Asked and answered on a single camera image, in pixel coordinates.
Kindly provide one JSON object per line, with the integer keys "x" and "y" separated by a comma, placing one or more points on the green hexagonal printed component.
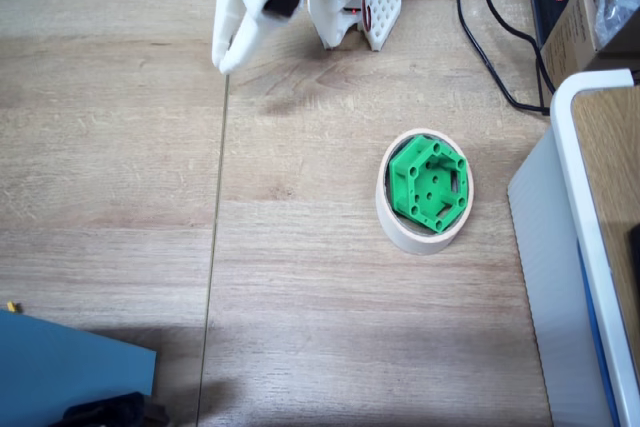
{"x": 405, "y": 182}

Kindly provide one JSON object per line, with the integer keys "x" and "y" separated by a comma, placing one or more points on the brown cardboard box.
{"x": 570, "y": 37}

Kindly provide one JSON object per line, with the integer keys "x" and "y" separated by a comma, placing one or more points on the black device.
{"x": 115, "y": 412}

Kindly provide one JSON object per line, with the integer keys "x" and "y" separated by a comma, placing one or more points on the small yellow piece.
{"x": 13, "y": 306}

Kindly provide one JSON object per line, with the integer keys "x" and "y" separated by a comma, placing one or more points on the blue-grey board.
{"x": 65, "y": 367}

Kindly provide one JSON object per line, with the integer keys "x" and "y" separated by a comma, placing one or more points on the beige masking tape roll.
{"x": 420, "y": 246}

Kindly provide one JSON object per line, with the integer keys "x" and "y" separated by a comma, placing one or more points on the white ribbed container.
{"x": 550, "y": 272}

